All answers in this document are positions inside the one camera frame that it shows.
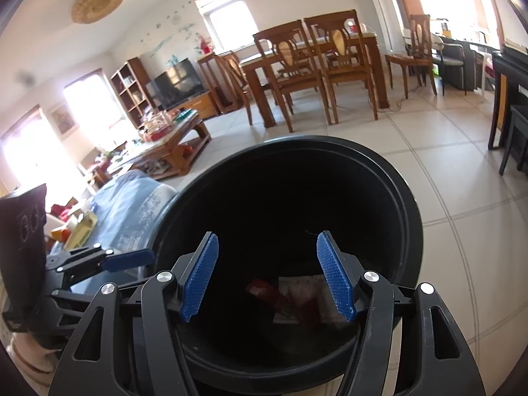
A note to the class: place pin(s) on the round table, blue cloth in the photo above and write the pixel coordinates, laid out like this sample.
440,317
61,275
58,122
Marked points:
128,210

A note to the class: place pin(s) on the black piano stool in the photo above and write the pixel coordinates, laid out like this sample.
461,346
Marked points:
517,132

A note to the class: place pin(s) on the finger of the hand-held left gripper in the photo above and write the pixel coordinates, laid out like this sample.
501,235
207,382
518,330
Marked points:
128,259
78,303

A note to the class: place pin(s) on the white standing air conditioner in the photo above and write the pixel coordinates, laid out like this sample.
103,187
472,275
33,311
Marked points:
383,8

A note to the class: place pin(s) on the dark armchair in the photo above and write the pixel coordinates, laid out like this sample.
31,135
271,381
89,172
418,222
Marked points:
456,60

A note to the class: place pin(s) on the red flower vase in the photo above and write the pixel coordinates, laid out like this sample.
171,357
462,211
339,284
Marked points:
204,44

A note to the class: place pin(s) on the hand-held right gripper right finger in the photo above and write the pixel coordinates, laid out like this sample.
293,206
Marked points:
336,276

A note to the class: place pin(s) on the framed sunflower picture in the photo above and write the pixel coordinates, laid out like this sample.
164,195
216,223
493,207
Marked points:
62,118

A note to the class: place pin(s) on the black round trash bin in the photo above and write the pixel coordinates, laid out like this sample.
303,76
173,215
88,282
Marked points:
288,194

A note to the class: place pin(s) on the window with red blind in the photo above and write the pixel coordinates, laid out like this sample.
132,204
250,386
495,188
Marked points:
227,18

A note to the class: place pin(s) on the green printed drink carton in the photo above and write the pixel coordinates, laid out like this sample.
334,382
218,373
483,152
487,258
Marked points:
82,229

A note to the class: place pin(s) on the red crumpled wrapper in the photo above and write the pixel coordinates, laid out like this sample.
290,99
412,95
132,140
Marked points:
284,302

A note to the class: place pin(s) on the pile of household clutter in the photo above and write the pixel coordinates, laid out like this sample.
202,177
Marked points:
163,123

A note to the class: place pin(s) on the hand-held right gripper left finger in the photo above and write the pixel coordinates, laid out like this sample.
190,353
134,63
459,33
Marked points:
200,276

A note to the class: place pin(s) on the wooden dining table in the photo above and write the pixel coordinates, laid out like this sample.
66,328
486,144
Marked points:
377,70

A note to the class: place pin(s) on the red cushion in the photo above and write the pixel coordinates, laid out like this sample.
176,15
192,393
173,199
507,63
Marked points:
62,211

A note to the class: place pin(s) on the wooden coffee table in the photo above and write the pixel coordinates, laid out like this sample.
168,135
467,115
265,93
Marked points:
177,148

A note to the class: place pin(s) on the round ceiling lamp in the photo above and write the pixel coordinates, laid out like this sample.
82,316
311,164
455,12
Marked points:
99,0

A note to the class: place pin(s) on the white crumpled paper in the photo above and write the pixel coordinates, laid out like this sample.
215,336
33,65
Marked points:
303,283

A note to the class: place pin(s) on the flat screen television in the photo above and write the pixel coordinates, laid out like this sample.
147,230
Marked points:
179,84

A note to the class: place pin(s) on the wooden bookshelf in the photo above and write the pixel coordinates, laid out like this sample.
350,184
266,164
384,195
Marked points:
132,90

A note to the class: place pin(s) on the wooden television stand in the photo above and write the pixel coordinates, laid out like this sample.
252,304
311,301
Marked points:
202,107

